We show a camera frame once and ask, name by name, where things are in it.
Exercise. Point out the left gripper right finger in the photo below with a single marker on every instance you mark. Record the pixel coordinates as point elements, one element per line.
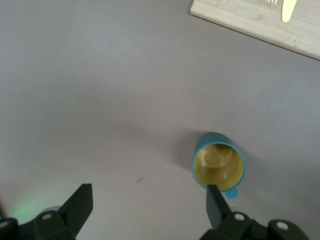
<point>216,207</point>

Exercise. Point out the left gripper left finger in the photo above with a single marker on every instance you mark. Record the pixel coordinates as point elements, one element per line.
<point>77,207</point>

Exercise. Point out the teal cup yellow inside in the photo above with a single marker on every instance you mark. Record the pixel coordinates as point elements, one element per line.
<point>217,170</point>

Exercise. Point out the yellow plastic knife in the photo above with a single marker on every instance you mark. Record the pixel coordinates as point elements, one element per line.
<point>287,10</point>

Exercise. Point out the yellow plastic fork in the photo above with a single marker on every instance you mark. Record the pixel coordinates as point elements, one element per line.
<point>272,1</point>

